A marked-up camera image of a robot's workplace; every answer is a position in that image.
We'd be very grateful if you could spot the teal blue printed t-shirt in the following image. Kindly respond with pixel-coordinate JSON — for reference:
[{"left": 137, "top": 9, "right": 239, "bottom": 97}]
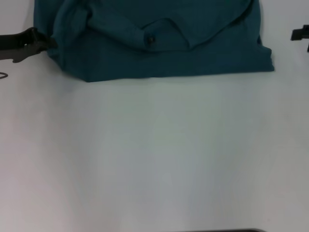
[{"left": 33, "top": 0, "right": 275, "bottom": 83}]

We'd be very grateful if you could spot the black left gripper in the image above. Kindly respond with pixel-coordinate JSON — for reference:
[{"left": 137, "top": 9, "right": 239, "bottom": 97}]
[{"left": 0, "top": 27, "right": 59, "bottom": 64}]

